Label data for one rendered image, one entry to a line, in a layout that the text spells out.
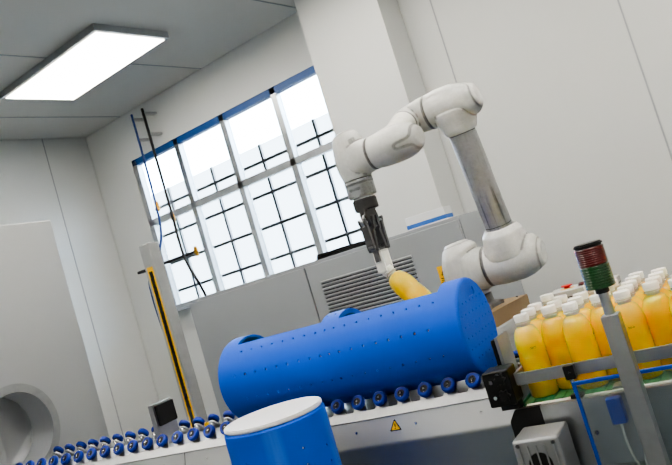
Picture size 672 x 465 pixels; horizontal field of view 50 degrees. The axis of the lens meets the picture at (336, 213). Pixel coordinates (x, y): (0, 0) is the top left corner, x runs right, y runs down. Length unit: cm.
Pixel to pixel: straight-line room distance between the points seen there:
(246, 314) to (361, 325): 265
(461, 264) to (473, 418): 83
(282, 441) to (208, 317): 314
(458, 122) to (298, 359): 100
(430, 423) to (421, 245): 191
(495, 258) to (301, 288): 196
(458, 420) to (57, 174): 601
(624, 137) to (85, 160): 521
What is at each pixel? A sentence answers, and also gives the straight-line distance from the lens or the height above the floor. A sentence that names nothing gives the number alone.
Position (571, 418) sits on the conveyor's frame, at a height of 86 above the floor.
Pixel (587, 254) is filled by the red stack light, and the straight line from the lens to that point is 164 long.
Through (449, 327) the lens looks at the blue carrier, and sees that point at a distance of 203.
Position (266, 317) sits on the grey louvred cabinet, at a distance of 466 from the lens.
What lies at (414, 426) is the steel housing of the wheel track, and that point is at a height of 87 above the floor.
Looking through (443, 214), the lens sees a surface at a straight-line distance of 404.
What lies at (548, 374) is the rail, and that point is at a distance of 191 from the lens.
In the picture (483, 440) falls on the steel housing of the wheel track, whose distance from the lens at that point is 210.
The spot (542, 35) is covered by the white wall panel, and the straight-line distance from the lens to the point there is 498.
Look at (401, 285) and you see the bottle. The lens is 217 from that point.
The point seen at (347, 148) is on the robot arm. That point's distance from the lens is 219.
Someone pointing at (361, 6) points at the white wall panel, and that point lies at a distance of 527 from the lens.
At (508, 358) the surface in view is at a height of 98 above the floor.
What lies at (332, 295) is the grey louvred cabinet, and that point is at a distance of 430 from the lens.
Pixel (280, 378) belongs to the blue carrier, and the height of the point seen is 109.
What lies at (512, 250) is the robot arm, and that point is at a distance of 268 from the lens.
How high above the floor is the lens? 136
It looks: 4 degrees up
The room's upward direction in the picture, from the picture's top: 17 degrees counter-clockwise
